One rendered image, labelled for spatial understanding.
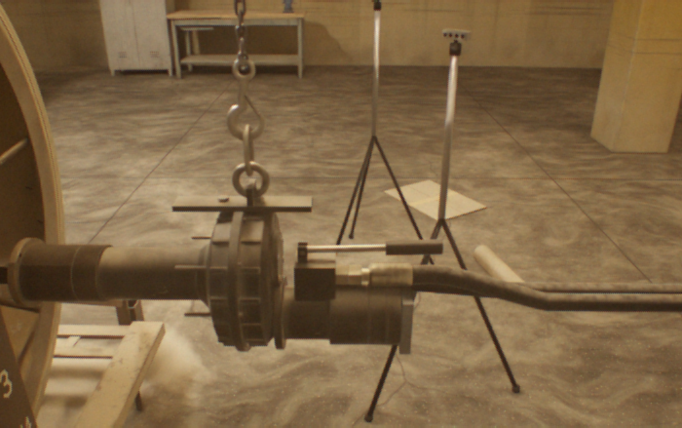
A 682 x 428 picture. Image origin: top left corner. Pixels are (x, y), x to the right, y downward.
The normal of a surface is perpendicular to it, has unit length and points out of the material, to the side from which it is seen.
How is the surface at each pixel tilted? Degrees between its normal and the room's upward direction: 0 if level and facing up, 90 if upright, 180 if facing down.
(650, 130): 90
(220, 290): 71
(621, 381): 0
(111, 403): 0
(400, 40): 90
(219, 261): 49
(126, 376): 0
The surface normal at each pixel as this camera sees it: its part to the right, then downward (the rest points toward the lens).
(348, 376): 0.00, -0.91
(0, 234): 0.00, 0.06
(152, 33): 0.00, 0.41
